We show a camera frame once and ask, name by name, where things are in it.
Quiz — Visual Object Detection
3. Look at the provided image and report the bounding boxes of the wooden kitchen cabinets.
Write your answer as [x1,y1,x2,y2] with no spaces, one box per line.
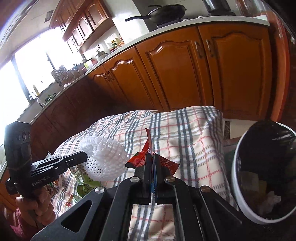
[30,21,272,161]
[50,0,114,54]

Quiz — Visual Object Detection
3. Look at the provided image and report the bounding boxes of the red snack wrapper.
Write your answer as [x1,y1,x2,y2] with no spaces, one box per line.
[125,127,181,193]

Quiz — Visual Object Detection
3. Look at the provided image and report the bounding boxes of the pink sleeve left forearm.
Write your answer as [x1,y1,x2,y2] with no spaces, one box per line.
[9,207,35,241]

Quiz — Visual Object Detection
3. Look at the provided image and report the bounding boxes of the person's left hand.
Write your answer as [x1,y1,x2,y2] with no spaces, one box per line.
[16,186,56,227]

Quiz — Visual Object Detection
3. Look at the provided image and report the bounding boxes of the wooden lower kitchen cabinets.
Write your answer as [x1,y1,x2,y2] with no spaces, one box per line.
[30,21,272,161]

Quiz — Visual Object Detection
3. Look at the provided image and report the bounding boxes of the wooden upper kitchen cabinets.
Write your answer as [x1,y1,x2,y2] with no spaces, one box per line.
[50,0,114,54]

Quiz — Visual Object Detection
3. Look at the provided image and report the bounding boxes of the green drink pouch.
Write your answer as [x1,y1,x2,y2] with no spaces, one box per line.
[70,164,101,198]

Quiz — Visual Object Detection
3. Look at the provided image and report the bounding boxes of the white foam fruit net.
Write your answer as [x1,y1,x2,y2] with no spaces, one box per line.
[78,136,128,182]

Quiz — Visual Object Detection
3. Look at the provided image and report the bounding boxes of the steel pot with lid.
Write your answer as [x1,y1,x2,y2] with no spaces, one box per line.
[202,0,234,16]

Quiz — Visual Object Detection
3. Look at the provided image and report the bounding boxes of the white bin with black bag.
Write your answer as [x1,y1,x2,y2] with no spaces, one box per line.
[231,120,295,225]

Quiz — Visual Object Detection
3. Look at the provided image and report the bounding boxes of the black wok on stove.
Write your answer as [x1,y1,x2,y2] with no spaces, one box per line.
[125,4,186,25]

